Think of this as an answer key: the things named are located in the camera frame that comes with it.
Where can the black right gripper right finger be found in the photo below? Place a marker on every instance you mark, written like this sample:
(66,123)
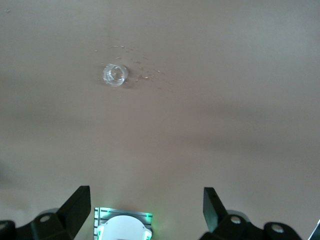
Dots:
(217,220)

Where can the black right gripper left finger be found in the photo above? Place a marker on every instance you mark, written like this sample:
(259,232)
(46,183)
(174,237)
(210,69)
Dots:
(70,212)

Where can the clear glass measuring beaker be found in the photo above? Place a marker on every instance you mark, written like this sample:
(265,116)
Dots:
(115,75)

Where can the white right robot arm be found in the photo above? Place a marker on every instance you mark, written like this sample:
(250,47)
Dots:
(125,228)

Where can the brown table cover sheet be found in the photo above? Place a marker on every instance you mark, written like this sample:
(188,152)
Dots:
(200,112)

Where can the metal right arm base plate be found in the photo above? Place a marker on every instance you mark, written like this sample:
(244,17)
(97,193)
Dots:
(125,211)

